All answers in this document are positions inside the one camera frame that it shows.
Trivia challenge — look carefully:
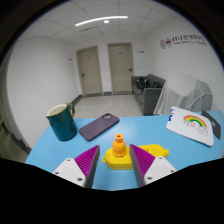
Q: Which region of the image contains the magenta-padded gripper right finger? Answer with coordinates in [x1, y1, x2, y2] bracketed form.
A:
[129, 143, 178, 189]

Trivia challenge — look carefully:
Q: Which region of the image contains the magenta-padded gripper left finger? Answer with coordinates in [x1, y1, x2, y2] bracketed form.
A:
[52, 144, 101, 189]

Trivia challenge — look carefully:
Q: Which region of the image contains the yellow power strip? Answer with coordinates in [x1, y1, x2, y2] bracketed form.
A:
[101, 143, 170, 171]

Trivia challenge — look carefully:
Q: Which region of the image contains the dark green mug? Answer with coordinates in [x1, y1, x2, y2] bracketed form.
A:
[45, 101, 79, 142]

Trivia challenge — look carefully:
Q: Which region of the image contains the white rainbow-print mouse pad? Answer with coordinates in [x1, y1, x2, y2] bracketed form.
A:
[165, 105, 215, 148]

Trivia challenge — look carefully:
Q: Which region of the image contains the purple smartphone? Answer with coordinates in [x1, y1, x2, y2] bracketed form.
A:
[78, 112, 120, 142]

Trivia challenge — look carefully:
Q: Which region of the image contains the grey sofa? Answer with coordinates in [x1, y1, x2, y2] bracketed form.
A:
[130, 73, 167, 116]

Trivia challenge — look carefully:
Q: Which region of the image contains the grey cloth-covered equipment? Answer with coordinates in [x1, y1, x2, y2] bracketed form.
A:
[152, 72, 214, 116]

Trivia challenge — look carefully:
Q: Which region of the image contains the black bag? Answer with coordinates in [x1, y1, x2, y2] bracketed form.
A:
[135, 77, 151, 90]

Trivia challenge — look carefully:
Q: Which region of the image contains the beige door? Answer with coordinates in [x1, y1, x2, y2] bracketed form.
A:
[107, 41, 135, 95]
[75, 45, 104, 97]

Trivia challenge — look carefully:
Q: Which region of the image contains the long ceiling light strip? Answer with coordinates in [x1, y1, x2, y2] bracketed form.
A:
[74, 15, 129, 28]

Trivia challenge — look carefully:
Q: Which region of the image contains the wall sign lettering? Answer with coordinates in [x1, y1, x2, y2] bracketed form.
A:
[159, 34, 208, 50]

